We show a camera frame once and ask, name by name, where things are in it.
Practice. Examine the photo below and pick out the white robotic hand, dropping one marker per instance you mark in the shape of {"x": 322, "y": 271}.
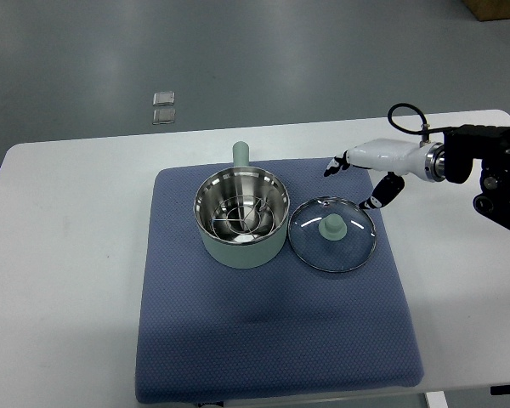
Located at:
{"x": 396, "y": 157}

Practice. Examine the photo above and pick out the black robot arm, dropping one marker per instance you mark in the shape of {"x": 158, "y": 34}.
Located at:
{"x": 451, "y": 161}

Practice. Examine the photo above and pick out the metal floor plate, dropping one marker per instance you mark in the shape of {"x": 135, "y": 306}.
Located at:
{"x": 163, "y": 116}
{"x": 163, "y": 98}

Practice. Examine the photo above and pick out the metal floor plate lower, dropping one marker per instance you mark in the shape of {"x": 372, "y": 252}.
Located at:
{"x": 163, "y": 116}

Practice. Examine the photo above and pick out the wire steamer rack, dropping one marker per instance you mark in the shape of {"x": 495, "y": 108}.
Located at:
{"x": 242, "y": 216}

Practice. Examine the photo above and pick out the blue textured mat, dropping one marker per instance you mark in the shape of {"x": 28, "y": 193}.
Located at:
{"x": 210, "y": 333}

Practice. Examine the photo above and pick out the cardboard box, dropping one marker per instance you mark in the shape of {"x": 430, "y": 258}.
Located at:
{"x": 488, "y": 10}

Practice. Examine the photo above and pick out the mint green pot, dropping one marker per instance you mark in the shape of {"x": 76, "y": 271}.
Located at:
{"x": 242, "y": 179}

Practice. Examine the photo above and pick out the white table leg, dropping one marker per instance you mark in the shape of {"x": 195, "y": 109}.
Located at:
{"x": 436, "y": 400}

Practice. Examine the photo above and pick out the glass lid with green knob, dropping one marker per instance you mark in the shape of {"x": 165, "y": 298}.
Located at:
{"x": 332, "y": 234}

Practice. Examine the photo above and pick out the metal floor plate upper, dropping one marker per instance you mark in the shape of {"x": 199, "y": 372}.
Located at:
{"x": 163, "y": 98}

